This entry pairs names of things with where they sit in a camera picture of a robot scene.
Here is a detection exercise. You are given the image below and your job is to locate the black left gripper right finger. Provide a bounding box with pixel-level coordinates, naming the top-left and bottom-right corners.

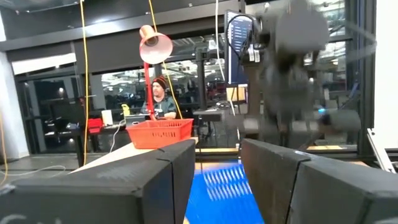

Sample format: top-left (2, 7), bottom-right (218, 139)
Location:
top-left (241, 139), bottom-right (398, 224)

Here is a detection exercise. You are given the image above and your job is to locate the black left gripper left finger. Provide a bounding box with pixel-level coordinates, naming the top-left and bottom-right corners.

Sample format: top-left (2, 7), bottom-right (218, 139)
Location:
top-left (0, 139), bottom-right (196, 224)

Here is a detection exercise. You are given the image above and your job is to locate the blue slotted plastic basket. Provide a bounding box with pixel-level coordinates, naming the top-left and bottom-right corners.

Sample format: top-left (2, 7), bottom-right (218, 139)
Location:
top-left (185, 161), bottom-right (265, 224)

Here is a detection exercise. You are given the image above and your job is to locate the wooden shelf board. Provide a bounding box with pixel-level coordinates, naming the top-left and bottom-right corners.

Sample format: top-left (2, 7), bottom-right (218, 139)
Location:
top-left (70, 136), bottom-right (200, 174)

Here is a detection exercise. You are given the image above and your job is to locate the black desk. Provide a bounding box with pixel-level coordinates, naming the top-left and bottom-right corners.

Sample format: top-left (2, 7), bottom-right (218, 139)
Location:
top-left (44, 123), bottom-right (129, 167)

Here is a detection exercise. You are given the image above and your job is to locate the red box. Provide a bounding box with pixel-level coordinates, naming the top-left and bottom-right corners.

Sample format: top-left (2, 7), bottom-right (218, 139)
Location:
top-left (87, 118), bottom-right (104, 134)

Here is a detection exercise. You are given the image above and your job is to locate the white container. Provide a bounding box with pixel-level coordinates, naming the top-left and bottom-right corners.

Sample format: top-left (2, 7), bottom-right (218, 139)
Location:
top-left (101, 109), bottom-right (114, 126)

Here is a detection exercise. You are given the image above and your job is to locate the laptop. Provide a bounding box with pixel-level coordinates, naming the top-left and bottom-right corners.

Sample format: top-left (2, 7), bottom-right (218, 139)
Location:
top-left (124, 114), bottom-right (147, 127)

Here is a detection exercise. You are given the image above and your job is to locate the red slotted plastic basket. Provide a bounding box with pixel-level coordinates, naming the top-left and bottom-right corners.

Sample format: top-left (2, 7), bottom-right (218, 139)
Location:
top-left (126, 118), bottom-right (194, 149)

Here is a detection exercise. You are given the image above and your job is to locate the person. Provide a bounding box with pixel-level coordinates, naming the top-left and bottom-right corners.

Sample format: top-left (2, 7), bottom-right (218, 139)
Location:
top-left (141, 75), bottom-right (178, 121)

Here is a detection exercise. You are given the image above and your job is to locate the red desk lamp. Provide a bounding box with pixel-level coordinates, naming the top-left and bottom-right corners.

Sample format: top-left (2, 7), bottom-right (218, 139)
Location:
top-left (139, 24), bottom-right (174, 121)

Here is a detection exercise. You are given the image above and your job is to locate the computer monitor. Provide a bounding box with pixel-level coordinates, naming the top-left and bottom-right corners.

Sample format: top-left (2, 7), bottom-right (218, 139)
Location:
top-left (224, 9), bottom-right (259, 86)

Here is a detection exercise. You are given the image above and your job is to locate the white cable on floor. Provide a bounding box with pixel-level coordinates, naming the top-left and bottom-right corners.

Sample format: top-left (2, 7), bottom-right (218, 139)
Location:
top-left (0, 164), bottom-right (67, 178)

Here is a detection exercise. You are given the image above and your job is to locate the yellow hanging cable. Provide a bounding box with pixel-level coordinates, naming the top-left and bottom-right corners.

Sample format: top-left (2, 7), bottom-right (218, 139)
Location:
top-left (147, 0), bottom-right (183, 120)
top-left (79, 0), bottom-right (90, 166)

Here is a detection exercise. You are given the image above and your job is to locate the black frame post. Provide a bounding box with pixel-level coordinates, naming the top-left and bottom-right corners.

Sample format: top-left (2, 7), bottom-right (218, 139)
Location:
top-left (356, 0), bottom-right (377, 156)

